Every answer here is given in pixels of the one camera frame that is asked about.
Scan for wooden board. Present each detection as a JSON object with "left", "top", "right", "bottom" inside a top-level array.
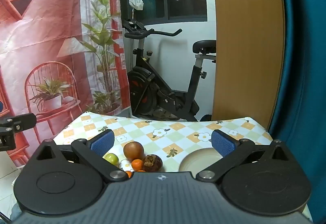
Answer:
[{"left": 211, "top": 0, "right": 286, "bottom": 129}]

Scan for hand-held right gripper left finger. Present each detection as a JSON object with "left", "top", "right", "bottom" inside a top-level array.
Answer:
[{"left": 36, "top": 129, "right": 129, "bottom": 183}]

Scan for beige shoes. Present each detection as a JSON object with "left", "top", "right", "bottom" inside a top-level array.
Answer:
[{"left": 151, "top": 109, "right": 180, "bottom": 120}]

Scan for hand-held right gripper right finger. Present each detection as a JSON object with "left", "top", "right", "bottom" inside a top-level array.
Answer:
[{"left": 196, "top": 129, "right": 292, "bottom": 182}]

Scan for teal curtain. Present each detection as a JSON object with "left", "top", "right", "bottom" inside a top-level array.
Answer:
[{"left": 266, "top": 0, "right": 326, "bottom": 224}]

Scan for printed red backdrop cloth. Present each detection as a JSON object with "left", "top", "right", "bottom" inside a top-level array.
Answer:
[{"left": 0, "top": 0, "right": 131, "bottom": 171}]

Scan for white cloth cover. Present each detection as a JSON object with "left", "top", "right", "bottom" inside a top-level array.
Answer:
[{"left": 129, "top": 0, "right": 144, "bottom": 11}]

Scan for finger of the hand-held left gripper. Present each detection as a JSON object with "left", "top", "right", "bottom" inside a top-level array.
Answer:
[
  {"left": 0, "top": 127, "right": 16, "bottom": 151},
  {"left": 0, "top": 112, "right": 36, "bottom": 135}
]

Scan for dark purple mangosteen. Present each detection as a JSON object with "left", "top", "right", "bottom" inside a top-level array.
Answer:
[{"left": 142, "top": 154, "right": 163, "bottom": 172}]

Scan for beige round plate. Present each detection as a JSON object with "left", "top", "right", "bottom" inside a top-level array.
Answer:
[{"left": 178, "top": 149, "right": 225, "bottom": 173}]

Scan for checkered flower tablecloth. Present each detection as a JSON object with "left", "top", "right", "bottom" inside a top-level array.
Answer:
[{"left": 52, "top": 111, "right": 273, "bottom": 173}]

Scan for black exercise bike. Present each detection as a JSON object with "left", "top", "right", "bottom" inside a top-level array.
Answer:
[{"left": 122, "top": 19, "right": 217, "bottom": 122}]

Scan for red-brown apple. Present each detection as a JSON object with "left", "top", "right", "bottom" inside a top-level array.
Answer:
[{"left": 123, "top": 142, "right": 145, "bottom": 161}]

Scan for pale green round fruit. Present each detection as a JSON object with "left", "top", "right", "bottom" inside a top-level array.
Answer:
[{"left": 104, "top": 153, "right": 119, "bottom": 165}]

